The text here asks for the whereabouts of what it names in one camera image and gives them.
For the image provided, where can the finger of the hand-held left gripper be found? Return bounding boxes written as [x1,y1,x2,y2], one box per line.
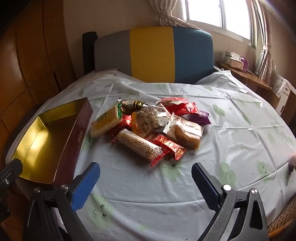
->
[0,159,23,217]

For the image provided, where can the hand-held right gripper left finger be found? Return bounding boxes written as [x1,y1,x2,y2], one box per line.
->
[28,162,101,241]

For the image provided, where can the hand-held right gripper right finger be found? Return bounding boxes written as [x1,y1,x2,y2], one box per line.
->
[191,162,270,241]

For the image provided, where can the maroon and gold tin box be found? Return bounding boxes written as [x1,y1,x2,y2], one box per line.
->
[8,97,94,186]

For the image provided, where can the long red snack packet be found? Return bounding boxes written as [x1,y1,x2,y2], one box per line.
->
[144,133,187,161]

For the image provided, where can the clear bag of yellow cake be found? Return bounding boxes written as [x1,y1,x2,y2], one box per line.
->
[163,112,205,150]

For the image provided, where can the yellow cracker packet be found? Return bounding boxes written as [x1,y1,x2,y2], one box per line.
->
[90,103,123,138]

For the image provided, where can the purple snack packet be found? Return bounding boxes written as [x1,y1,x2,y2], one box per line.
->
[185,110,211,126]

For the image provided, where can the long grain bar packet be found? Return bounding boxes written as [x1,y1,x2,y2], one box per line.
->
[116,128,170,167]

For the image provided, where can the small red snack packet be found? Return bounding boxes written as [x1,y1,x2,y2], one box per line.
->
[111,115,132,143]

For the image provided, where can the clear peanut bag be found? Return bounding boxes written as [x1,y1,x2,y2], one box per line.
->
[132,105,171,137]

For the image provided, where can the red and white snack packet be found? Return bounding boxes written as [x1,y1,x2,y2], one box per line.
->
[156,97,189,109]

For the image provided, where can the snack packets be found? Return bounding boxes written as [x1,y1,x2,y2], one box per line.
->
[118,98,148,114]

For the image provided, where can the white printed tablecloth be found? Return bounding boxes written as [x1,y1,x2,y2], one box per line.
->
[7,70,296,241]

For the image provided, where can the wicker chair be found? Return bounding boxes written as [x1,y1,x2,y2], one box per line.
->
[268,198,296,241]

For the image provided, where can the wooden shelf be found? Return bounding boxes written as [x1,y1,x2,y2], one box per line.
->
[217,62,281,112]

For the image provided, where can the wooden wardrobe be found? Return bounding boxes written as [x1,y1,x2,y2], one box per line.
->
[0,0,78,163]

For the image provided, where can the white carton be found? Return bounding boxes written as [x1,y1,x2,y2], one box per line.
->
[269,74,296,116]

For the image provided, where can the tissue box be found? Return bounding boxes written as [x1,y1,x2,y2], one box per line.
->
[223,51,244,70]

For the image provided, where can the hanging beige curtain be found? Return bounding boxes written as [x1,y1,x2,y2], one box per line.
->
[246,0,278,79]

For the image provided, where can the grey yellow blue headboard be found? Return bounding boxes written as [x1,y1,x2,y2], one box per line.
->
[94,26,215,84]

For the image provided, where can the window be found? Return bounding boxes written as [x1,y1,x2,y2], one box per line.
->
[181,0,257,41]

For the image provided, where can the tied beige curtain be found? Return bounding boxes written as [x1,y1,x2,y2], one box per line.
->
[148,0,204,32]

